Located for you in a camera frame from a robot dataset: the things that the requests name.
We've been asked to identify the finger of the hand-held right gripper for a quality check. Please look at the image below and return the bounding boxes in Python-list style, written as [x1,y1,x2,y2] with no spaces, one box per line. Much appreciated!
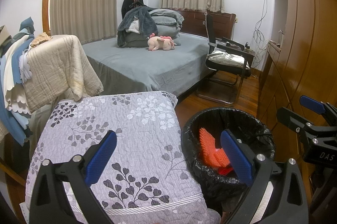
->
[276,106,317,142]
[300,95,337,126]

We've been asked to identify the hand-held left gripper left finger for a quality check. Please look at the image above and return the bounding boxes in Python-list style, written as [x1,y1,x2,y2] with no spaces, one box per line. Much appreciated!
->
[28,130,118,224]

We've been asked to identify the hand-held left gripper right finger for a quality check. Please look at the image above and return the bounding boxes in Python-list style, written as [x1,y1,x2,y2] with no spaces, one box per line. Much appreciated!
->
[221,129,310,224]

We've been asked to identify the red plastic bag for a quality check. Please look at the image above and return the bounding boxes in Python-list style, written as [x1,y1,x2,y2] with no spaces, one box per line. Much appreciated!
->
[217,165,235,176]

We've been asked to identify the orange foam net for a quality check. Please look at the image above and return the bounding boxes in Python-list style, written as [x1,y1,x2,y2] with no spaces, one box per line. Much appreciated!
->
[197,128,230,168]

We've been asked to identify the trash bin with black liner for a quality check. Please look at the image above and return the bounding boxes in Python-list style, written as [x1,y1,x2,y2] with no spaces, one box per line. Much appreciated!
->
[182,107,276,201]

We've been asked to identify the grey floral quilt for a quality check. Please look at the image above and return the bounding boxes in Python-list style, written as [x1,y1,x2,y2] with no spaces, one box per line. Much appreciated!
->
[25,91,222,224]

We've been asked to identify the wooden side cabinet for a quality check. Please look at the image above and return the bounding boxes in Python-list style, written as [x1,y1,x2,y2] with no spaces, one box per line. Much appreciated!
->
[259,40,283,119]

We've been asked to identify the wooden wardrobe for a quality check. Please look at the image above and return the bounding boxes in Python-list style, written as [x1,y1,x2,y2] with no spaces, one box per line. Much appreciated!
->
[257,0,337,161]

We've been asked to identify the black metal chair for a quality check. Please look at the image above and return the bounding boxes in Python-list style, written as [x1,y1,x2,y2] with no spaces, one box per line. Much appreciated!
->
[195,13,252,105]

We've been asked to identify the silver seat cushion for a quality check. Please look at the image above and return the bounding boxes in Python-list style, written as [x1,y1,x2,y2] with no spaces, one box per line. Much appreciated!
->
[207,50,246,70]

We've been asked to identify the bed with grey sheet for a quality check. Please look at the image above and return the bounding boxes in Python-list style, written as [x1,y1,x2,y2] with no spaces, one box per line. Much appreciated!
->
[82,32,227,98]

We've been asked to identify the beige quilted blanket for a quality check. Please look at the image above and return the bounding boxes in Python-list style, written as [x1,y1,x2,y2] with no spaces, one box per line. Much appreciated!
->
[0,34,104,140]

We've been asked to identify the dark wooden headboard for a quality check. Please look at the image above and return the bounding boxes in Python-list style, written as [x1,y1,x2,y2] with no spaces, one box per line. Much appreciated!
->
[175,9,236,41]

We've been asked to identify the pale blue scalloped cloth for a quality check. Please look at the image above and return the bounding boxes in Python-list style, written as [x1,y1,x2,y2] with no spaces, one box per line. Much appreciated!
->
[18,51,34,85]

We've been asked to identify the cream scalloped cloth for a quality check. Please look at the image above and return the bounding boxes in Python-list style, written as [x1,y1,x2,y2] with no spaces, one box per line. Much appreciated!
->
[4,37,35,112]

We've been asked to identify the pink plush toy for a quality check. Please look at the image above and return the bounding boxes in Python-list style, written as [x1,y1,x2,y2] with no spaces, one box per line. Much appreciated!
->
[147,32,177,52]

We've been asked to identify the peach cloth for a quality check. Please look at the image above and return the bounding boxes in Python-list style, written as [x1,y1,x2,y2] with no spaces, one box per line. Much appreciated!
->
[30,32,52,48]

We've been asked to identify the grey pillow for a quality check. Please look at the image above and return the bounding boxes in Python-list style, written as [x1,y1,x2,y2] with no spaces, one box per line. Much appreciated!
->
[155,25,182,47]

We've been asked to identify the dark grey fleece blanket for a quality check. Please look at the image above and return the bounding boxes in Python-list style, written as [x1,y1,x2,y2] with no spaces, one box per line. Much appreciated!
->
[117,6,158,48]

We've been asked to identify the dark green clothing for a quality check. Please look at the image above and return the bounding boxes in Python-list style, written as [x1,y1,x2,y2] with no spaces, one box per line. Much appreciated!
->
[0,37,13,59]

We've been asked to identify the dark jacket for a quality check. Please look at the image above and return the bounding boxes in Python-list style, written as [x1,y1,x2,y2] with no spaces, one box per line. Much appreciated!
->
[122,0,145,20]

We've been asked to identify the folded grey duvet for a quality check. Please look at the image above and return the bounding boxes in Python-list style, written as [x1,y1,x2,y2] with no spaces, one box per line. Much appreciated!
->
[150,8,185,29]

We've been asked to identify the khaki cloth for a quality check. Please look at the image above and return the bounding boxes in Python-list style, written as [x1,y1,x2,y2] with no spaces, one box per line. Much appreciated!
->
[0,25,12,43]

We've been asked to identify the white wall cables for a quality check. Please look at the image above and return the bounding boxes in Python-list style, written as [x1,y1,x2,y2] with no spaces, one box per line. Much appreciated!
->
[253,0,275,69]

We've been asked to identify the wooden chair frame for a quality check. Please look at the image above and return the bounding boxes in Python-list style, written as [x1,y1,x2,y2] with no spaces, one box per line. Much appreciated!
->
[0,132,29,188]

